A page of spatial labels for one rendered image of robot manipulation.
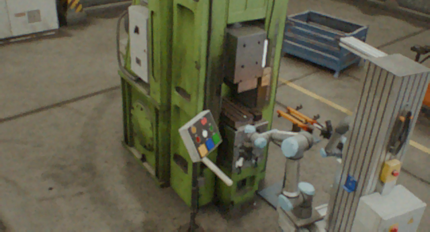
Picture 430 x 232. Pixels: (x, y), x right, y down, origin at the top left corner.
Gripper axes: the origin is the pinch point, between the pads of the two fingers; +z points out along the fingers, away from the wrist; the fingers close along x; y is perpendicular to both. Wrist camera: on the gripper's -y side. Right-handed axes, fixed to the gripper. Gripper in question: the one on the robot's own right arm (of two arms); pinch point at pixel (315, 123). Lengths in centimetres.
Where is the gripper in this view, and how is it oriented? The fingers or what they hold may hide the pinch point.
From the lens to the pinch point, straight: 398.3
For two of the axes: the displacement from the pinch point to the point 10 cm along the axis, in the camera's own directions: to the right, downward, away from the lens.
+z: -6.4, -4.2, 6.5
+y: -0.6, 8.7, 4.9
